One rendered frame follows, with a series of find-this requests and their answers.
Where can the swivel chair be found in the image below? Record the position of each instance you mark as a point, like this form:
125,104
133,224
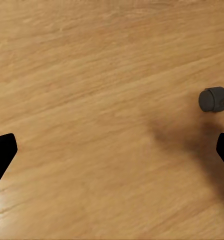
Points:
212,99

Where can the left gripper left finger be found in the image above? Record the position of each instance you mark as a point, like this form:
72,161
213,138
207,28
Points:
8,150

